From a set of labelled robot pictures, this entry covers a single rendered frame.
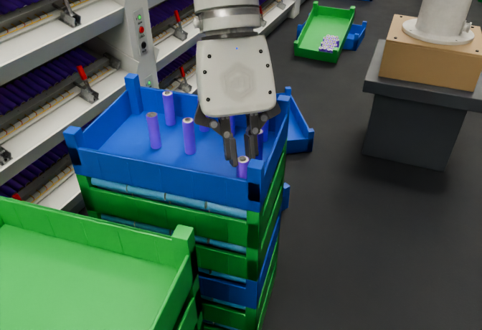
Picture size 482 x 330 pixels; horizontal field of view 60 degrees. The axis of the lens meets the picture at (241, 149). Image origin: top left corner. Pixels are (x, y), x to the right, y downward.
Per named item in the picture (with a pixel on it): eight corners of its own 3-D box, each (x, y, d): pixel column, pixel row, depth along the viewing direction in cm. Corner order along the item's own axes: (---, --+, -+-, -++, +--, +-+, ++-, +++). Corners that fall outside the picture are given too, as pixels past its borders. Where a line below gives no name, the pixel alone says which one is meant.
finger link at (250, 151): (246, 117, 56) (251, 165, 57) (269, 113, 56) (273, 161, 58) (241, 114, 59) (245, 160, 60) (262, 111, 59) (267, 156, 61)
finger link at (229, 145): (209, 121, 55) (215, 170, 56) (233, 118, 56) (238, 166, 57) (206, 118, 58) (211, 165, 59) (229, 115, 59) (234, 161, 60)
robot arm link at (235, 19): (195, 9, 49) (198, 35, 50) (267, 3, 51) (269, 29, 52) (188, 17, 57) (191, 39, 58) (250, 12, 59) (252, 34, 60)
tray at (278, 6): (292, 8, 232) (302, -15, 223) (247, 49, 188) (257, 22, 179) (260, -9, 234) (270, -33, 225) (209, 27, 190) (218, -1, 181)
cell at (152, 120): (154, 118, 66) (158, 151, 70) (159, 112, 67) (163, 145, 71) (143, 116, 66) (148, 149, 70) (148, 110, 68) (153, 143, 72)
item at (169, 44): (238, 13, 170) (249, -20, 160) (153, 74, 126) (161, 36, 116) (196, -12, 172) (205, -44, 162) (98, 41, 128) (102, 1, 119)
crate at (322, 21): (336, 63, 189) (337, 50, 182) (294, 55, 195) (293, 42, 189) (354, 19, 202) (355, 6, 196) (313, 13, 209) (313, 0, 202)
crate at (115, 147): (287, 134, 74) (290, 95, 69) (260, 213, 59) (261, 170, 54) (135, 109, 81) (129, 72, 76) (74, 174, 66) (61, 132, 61)
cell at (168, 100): (177, 121, 77) (173, 90, 73) (173, 126, 76) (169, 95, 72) (168, 120, 77) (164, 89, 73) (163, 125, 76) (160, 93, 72)
